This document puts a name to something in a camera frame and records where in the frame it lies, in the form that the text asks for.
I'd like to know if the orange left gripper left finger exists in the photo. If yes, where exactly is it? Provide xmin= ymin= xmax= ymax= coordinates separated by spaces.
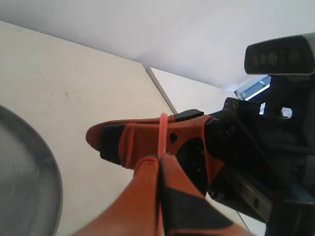
xmin=73 ymin=156 xmax=159 ymax=236

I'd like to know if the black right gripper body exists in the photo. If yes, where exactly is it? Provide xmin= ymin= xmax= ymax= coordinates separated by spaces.
xmin=204 ymin=97 xmax=315 ymax=223

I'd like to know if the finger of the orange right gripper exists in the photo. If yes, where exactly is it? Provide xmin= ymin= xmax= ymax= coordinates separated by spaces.
xmin=128 ymin=109 xmax=204 ymax=124
xmin=86 ymin=115 xmax=212 ymax=195

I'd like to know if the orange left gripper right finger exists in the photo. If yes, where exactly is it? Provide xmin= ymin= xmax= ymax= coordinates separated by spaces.
xmin=160 ymin=153 xmax=249 ymax=236

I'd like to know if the thin red plastic stick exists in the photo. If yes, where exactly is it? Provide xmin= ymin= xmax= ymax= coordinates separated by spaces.
xmin=156 ymin=113 xmax=168 ymax=236

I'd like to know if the round steel plate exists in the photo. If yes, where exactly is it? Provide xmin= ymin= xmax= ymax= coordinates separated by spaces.
xmin=0 ymin=106 xmax=63 ymax=236

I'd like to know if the white fabric backdrop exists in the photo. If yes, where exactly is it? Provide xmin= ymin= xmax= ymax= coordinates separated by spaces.
xmin=0 ymin=0 xmax=315 ymax=90

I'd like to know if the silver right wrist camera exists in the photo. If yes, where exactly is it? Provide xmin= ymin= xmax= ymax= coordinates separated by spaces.
xmin=244 ymin=32 xmax=315 ymax=75

